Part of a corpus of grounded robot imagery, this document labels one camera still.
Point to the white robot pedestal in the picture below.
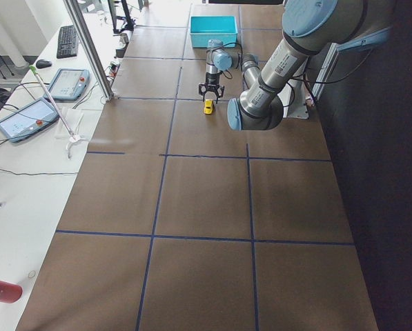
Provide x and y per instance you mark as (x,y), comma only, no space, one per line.
(293,96)

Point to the small metal cup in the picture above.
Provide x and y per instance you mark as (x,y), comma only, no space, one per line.
(123,37)

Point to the black computer mouse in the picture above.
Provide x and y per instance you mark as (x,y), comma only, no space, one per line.
(42,63)

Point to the grabber stick green handle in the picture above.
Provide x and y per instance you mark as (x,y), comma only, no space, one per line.
(74,138)

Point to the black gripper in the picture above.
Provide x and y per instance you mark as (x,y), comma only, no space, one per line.
(211,79)

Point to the teach pendant tablet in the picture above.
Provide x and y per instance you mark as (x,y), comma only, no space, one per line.
(28,121)
(68,84)

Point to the near teach pendant tablet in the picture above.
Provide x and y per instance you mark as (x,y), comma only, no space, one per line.
(28,121)

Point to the yellow beetle toy car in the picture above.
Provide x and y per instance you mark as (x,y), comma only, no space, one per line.
(209,106)

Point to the aluminium frame post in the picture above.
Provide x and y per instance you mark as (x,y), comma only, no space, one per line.
(83,32)

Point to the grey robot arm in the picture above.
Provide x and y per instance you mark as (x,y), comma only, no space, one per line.
(307,27)
(218,61)

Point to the black keyboard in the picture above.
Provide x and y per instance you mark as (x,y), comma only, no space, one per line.
(67,42)

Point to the red cylinder bottle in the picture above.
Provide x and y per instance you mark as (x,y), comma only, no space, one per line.
(9,292)

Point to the far teach pendant tablet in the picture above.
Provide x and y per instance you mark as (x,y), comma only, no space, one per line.
(68,84)

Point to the turquoise plastic bin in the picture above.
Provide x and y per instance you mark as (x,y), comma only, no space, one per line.
(205,28)

